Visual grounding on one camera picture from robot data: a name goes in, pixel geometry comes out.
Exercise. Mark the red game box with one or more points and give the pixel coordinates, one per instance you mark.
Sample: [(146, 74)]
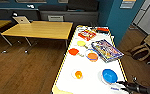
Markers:
[(87, 34)]

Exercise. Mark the colourful board game box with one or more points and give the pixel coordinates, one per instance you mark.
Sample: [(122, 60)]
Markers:
[(107, 50)]

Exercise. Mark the light grey sofa pillow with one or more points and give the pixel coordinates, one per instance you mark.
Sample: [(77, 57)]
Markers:
[(55, 17)]

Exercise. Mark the blue bowl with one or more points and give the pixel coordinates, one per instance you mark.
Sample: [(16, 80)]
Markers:
[(109, 76)]

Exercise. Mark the red orange flat item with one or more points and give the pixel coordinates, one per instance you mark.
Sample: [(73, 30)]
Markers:
[(73, 51)]

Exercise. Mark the open laptop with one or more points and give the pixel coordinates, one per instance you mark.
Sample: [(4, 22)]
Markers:
[(21, 20)]

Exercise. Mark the small white ledge item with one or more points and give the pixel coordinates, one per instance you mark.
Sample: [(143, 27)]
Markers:
[(31, 6)]

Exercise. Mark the white activity table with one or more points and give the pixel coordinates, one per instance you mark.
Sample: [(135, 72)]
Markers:
[(91, 70)]

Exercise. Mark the dark low sofa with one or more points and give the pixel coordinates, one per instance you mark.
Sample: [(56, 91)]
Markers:
[(14, 14)]

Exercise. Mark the long grey sofa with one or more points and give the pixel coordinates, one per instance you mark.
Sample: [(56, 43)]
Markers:
[(77, 15)]

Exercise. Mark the brown backpack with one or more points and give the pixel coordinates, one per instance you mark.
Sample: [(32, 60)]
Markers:
[(141, 52)]

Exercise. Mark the dark sofa back cushion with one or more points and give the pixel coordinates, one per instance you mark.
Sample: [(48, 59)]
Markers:
[(82, 5)]

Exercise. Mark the orange bowl pale rim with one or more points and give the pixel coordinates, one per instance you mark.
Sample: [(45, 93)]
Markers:
[(92, 55)]

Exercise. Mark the small beige wall poster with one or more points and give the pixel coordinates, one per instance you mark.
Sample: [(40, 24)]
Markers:
[(127, 4)]

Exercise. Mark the small orange plastic bowl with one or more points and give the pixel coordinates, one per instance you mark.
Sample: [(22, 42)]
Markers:
[(78, 74)]

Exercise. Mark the black red flat item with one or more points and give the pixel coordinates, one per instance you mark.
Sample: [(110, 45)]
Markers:
[(102, 30)]

